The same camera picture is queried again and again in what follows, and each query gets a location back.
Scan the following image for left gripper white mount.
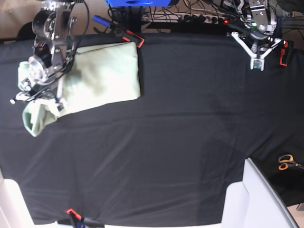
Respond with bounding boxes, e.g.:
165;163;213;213
231;31;282;71

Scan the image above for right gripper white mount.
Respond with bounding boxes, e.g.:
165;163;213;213
10;78;64;116

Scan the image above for light green T-shirt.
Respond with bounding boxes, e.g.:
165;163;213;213
22;42;141;137

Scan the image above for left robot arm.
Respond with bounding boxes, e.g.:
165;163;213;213
230;0;282;71

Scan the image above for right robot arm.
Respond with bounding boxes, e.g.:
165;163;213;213
10;0;88;116

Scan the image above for red clamp right edge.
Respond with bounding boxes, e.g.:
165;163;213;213
279;40;293;67

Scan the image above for red clamp edge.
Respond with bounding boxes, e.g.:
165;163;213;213
66;208;82;220
279;40;293;67

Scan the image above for white power strip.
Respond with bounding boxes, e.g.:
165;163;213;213
178;13;230;25

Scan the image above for red black clamp top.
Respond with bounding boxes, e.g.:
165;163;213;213
114;28;145;48

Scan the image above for red clamp bottom edge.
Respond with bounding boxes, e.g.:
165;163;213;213
66;208;82;220

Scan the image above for blue box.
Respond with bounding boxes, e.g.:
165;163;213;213
105;0;179;7

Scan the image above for white furniture left corner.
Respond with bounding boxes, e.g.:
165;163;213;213
0;175;59;228

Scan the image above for black table cloth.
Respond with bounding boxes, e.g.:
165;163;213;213
0;33;304;227

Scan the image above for grey white chair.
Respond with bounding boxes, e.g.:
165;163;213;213
221;158;298;228

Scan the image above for blue handled tool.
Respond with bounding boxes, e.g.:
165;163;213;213
93;15;112;28

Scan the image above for orange handled scissors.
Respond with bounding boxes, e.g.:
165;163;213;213
278;154;304;171

